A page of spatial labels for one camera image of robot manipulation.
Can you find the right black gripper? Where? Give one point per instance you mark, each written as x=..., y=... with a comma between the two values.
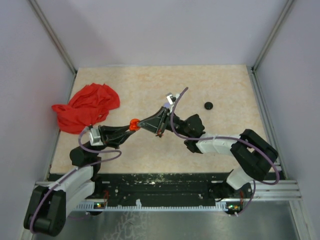
x=153, y=123

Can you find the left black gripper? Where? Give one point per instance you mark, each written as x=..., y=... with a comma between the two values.
x=113, y=136

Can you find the orange round case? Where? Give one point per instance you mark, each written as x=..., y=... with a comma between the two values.
x=133, y=125

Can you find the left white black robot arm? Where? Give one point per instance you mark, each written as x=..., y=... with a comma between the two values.
x=50, y=205

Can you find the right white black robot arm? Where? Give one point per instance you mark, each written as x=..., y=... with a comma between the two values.
x=254, y=155

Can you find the black round case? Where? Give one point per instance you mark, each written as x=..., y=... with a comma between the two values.
x=208, y=105

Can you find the red crumpled cloth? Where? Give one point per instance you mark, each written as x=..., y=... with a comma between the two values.
x=89, y=106

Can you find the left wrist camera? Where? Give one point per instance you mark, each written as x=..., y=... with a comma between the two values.
x=95, y=137

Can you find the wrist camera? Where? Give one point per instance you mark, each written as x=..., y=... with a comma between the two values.
x=95, y=137
x=171, y=98

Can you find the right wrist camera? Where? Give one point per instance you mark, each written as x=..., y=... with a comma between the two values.
x=171, y=98

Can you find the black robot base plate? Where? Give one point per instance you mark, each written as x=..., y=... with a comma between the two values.
x=166, y=190

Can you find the right aluminium frame post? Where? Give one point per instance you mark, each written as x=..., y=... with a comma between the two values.
x=289, y=4

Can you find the aluminium frame post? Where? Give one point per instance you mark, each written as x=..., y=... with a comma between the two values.
x=52, y=35
x=289, y=4

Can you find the left aluminium frame post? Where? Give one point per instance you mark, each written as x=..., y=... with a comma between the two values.
x=52, y=35

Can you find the aluminium rail right side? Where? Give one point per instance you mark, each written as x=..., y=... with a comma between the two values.
x=286, y=189

